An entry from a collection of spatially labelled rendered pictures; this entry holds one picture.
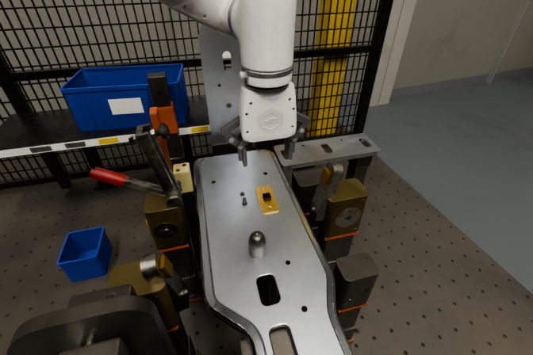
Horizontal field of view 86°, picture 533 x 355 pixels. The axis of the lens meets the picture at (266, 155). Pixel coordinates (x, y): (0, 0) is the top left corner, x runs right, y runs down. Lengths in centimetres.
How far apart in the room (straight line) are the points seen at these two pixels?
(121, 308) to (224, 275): 25
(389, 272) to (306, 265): 45
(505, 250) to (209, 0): 213
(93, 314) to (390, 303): 73
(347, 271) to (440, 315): 42
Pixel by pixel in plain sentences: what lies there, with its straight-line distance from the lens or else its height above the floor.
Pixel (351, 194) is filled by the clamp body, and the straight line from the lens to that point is 62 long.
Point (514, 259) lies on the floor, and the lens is 227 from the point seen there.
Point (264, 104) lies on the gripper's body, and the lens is 48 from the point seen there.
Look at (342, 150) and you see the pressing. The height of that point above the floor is 100.
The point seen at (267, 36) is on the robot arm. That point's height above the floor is 136.
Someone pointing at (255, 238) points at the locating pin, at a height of 105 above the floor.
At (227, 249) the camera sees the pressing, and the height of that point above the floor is 100.
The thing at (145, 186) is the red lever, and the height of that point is 110.
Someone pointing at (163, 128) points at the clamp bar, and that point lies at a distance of 50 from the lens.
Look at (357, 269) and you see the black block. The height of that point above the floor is 99.
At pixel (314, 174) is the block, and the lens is 76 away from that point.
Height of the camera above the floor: 146
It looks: 36 degrees down
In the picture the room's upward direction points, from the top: straight up
